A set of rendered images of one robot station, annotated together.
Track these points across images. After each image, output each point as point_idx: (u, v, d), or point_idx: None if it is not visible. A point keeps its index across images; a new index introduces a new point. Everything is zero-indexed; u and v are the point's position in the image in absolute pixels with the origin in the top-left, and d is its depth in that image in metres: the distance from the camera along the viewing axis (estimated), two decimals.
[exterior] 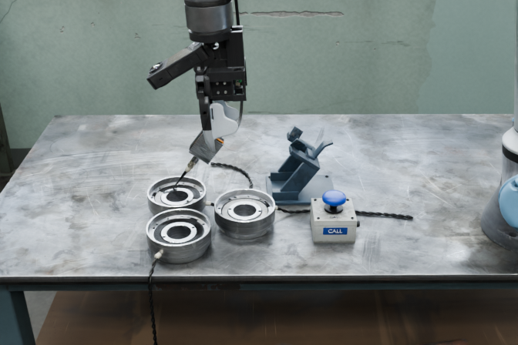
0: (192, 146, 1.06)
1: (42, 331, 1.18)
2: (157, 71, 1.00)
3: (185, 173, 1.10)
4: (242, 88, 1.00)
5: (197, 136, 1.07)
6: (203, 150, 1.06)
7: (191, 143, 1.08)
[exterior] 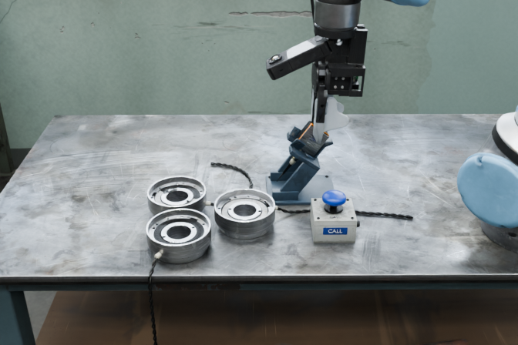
0: (299, 139, 1.10)
1: (42, 331, 1.18)
2: (278, 62, 1.03)
3: (290, 166, 1.13)
4: (358, 84, 1.04)
5: (303, 129, 1.11)
6: (309, 143, 1.10)
7: (295, 137, 1.12)
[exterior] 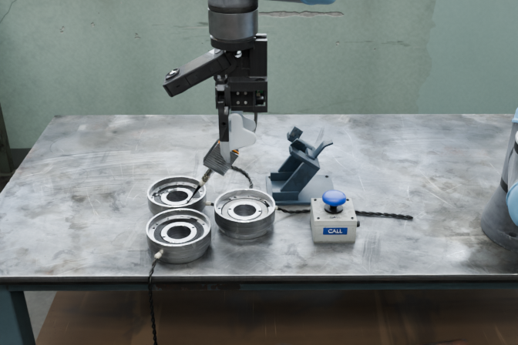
0: (206, 159, 1.02)
1: (42, 331, 1.18)
2: (175, 78, 0.95)
3: (199, 187, 1.05)
4: (264, 98, 0.95)
5: (211, 148, 1.02)
6: (217, 162, 1.02)
7: (204, 156, 1.04)
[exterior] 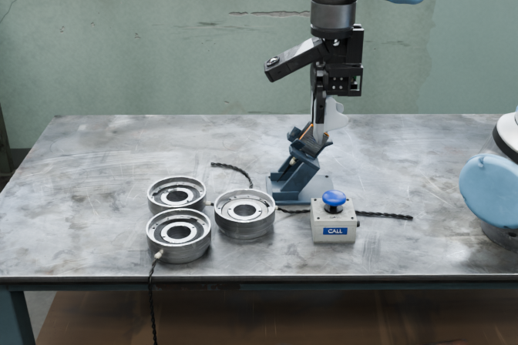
0: (299, 140, 1.10)
1: (42, 331, 1.18)
2: (276, 64, 1.03)
3: (290, 166, 1.13)
4: (357, 84, 1.04)
5: (303, 130, 1.11)
6: (309, 143, 1.10)
7: (295, 138, 1.12)
